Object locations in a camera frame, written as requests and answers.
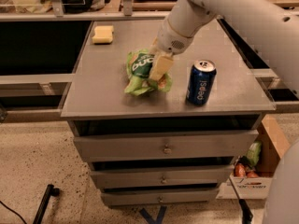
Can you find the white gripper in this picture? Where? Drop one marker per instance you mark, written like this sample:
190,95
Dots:
170,41

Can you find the green rice chip bag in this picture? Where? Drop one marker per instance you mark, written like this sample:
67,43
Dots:
138,65

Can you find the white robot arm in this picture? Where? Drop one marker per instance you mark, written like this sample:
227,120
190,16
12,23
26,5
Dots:
275,34

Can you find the yellow sponge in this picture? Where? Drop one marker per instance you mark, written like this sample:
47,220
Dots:
103,34

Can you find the green snack bag in box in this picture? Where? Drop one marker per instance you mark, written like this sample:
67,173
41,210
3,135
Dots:
253,153

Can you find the blue pepsi can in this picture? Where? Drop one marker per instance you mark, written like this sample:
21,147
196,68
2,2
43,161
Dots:
201,80

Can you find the grey drawer cabinet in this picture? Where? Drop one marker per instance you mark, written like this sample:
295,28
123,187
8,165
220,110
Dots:
96,103

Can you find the top grey drawer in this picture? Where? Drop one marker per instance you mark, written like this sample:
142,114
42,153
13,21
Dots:
161,146

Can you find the grey drawer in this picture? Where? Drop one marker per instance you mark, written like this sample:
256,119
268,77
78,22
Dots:
161,177
159,196
161,146

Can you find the middle grey drawer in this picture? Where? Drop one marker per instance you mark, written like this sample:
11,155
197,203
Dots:
161,177

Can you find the orange snack in box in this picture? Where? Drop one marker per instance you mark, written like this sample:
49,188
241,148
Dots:
244,171

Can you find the bottom grey drawer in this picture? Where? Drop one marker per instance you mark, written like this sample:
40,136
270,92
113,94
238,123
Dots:
159,196

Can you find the cardboard box with snacks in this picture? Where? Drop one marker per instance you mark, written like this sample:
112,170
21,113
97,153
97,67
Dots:
274,146

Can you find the black bar on floor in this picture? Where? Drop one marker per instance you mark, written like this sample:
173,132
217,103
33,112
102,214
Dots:
51,191

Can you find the black tool handle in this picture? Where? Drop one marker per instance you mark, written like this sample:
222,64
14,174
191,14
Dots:
247,216

